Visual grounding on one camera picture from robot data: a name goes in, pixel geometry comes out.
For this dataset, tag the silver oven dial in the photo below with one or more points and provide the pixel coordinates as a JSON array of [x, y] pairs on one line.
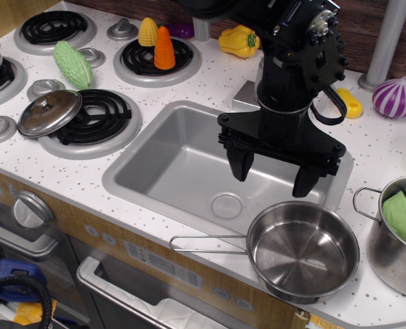
[[30, 211]]

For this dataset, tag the steel pot lid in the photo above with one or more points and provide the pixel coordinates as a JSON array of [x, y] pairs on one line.
[[49, 113]]

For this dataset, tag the grey stove knob middle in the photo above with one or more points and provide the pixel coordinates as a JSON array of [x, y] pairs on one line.
[[94, 57]]

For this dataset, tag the back left burner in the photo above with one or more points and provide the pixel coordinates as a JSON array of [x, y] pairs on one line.
[[39, 34]]

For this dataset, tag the grey stove knob top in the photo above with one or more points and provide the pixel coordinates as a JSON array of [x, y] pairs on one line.
[[122, 30]]

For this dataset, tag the front left burner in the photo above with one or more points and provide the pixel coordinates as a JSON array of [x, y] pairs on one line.
[[13, 78]]

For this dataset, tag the small yellow toy piece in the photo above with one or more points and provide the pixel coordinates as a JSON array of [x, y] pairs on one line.
[[353, 105]]

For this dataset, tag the green toy bitter gourd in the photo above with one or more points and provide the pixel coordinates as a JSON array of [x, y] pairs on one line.
[[73, 65]]

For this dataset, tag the yellow toy corn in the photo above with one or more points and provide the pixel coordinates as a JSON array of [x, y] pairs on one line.
[[148, 32]]

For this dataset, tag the steel pot with handle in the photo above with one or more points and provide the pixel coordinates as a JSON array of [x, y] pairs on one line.
[[386, 251]]

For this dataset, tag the dishwasher door with handle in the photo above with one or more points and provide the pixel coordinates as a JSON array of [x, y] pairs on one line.
[[127, 297]]

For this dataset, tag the grey pole at right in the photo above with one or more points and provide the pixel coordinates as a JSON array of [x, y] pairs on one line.
[[391, 28]]

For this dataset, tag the burner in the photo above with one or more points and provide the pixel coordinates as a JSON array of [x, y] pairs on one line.
[[39, 34], [106, 122], [134, 64], [13, 78]]

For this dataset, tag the grey toy sink basin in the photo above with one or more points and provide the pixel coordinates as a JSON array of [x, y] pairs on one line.
[[177, 167]]

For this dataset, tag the orange toy carrot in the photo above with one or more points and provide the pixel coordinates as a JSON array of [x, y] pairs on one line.
[[164, 52]]

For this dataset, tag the small steel saucepan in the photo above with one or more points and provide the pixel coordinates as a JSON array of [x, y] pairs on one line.
[[299, 252]]

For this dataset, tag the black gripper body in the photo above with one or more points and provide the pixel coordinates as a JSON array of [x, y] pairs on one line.
[[286, 136]]

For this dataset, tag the grey faucet post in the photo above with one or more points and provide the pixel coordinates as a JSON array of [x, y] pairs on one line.
[[202, 29]]

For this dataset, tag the purple toy eggplant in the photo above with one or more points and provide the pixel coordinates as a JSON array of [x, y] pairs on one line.
[[180, 29]]

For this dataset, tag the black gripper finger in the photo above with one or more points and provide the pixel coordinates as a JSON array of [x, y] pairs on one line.
[[305, 181], [240, 161]]

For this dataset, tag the front right burner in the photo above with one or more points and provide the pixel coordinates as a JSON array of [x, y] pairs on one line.
[[106, 122]]

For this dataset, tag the grey stove knob lower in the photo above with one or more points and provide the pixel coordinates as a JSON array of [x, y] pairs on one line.
[[42, 87]]

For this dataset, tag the back right burner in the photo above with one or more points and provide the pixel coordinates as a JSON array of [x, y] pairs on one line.
[[134, 64]]

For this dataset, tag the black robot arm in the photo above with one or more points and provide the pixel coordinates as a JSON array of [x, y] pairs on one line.
[[302, 56]]

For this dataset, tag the purple white toy onion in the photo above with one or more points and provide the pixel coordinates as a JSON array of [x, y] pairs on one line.
[[389, 98]]

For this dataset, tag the yellow toy bell pepper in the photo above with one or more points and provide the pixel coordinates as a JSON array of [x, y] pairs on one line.
[[240, 41]]

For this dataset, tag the oven door with handle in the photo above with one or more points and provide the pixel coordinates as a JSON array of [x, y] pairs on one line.
[[51, 252]]

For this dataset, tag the blue object with black hose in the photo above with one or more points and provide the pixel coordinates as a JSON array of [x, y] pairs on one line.
[[24, 282]]

